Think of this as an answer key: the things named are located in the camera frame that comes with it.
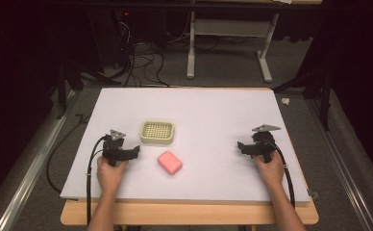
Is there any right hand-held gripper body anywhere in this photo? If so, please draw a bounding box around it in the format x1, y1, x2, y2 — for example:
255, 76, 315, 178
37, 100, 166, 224
242, 123, 282, 164

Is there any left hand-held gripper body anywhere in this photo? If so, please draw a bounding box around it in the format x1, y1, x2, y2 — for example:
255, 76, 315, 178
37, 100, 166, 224
102, 129, 136, 167

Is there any person's left hand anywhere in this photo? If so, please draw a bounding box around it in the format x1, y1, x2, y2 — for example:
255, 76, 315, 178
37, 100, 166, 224
96, 156, 129, 194

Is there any person's right hand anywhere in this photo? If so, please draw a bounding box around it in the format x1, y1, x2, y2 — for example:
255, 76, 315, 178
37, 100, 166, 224
254, 150, 286, 191

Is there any cream soap dish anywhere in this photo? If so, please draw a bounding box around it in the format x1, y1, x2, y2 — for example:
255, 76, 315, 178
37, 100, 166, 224
139, 120, 176, 145

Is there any pink soap bar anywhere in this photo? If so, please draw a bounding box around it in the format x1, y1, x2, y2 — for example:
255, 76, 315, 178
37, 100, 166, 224
157, 150, 184, 176

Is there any white foam board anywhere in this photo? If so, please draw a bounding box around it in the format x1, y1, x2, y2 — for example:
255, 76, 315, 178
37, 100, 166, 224
60, 88, 311, 204

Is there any black tripod stand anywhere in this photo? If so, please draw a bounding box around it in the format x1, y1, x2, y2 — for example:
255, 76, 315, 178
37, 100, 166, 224
55, 61, 121, 120
272, 68, 333, 131

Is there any wooden table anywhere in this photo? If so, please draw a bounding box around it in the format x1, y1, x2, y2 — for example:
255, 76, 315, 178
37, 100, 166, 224
60, 86, 320, 226

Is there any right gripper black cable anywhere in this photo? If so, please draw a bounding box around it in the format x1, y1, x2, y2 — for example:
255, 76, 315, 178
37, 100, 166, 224
264, 138, 296, 210

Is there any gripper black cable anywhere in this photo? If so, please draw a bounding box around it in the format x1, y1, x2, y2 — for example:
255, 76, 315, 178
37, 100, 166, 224
86, 135, 108, 227
264, 138, 296, 210

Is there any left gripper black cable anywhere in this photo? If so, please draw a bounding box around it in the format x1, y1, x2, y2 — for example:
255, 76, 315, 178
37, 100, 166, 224
86, 135, 108, 227

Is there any black floor cable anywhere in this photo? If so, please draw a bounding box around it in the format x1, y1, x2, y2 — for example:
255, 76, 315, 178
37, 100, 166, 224
45, 113, 92, 194

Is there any aluminium rail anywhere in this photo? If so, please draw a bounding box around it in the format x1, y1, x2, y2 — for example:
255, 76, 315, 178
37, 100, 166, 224
0, 90, 80, 231
305, 97, 373, 231

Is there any tangle of black cables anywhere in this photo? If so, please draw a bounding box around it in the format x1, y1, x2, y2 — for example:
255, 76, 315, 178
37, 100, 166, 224
112, 18, 195, 89

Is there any white metal desk frame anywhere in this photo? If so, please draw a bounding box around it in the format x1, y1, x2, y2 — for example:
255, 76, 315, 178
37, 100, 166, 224
186, 11, 280, 84

